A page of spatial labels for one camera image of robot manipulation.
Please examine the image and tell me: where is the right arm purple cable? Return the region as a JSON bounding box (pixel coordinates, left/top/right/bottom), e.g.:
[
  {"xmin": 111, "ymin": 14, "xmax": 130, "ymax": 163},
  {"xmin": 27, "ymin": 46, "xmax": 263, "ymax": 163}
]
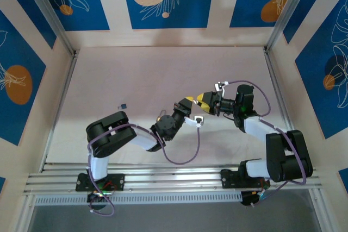
[{"xmin": 225, "ymin": 79, "xmax": 308, "ymax": 200}]

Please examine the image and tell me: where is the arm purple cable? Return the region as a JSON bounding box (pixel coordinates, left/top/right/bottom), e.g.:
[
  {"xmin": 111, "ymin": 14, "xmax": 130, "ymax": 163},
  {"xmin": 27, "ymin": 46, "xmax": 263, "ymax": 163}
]
[
  {"xmin": 86, "ymin": 123, "xmax": 203, "ymax": 217},
  {"xmin": 225, "ymin": 79, "xmax": 308, "ymax": 200}
]

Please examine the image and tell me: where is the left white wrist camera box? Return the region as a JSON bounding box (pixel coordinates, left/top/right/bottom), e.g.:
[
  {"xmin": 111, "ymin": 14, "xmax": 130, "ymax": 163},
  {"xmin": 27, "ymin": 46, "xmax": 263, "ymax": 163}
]
[{"xmin": 184, "ymin": 116, "xmax": 205, "ymax": 129}]

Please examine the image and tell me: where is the black base electronics module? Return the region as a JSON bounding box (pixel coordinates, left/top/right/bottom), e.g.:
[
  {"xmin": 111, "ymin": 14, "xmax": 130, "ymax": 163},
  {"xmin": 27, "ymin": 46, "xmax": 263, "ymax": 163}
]
[
  {"xmin": 241, "ymin": 190, "xmax": 267, "ymax": 208},
  {"xmin": 86, "ymin": 191, "xmax": 113, "ymax": 211}
]

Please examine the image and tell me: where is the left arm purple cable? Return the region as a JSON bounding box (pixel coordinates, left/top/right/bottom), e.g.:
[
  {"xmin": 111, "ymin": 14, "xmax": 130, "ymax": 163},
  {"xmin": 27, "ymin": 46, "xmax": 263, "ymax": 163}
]
[{"xmin": 86, "ymin": 123, "xmax": 203, "ymax": 217}]

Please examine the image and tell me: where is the white slotted cable duct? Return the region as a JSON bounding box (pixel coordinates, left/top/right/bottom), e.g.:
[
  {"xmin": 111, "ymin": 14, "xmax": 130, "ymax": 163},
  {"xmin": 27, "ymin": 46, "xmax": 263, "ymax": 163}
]
[{"xmin": 34, "ymin": 191, "xmax": 243, "ymax": 207}]

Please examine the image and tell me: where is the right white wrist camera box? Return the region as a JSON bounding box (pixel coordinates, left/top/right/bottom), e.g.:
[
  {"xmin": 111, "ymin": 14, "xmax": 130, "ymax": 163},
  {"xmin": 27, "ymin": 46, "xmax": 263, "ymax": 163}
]
[{"xmin": 214, "ymin": 80, "xmax": 229, "ymax": 93}]

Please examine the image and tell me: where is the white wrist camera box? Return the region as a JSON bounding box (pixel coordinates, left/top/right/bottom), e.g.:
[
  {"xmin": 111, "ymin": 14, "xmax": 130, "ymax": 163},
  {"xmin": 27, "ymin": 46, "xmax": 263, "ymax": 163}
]
[
  {"xmin": 184, "ymin": 116, "xmax": 205, "ymax": 129},
  {"xmin": 214, "ymin": 80, "xmax": 229, "ymax": 93}
]

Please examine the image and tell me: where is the aluminium frame post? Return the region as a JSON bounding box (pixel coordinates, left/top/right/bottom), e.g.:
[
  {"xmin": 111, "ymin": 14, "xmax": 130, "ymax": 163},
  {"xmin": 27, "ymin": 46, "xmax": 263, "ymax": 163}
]
[
  {"xmin": 264, "ymin": 0, "xmax": 335, "ymax": 54},
  {"xmin": 19, "ymin": 0, "xmax": 77, "ymax": 57}
]

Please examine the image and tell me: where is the aluminium table side rail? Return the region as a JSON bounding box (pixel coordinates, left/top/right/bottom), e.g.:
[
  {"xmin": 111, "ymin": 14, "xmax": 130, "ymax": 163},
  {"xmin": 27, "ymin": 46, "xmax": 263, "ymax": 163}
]
[
  {"xmin": 39, "ymin": 49, "xmax": 80, "ymax": 173},
  {"xmin": 263, "ymin": 47, "xmax": 294, "ymax": 135}
]

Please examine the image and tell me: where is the wide aluminium base rail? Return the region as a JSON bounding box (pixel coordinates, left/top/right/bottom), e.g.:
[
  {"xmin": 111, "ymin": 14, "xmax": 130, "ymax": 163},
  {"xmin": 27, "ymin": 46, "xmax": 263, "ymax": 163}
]
[{"xmin": 23, "ymin": 162, "xmax": 324, "ymax": 197}]

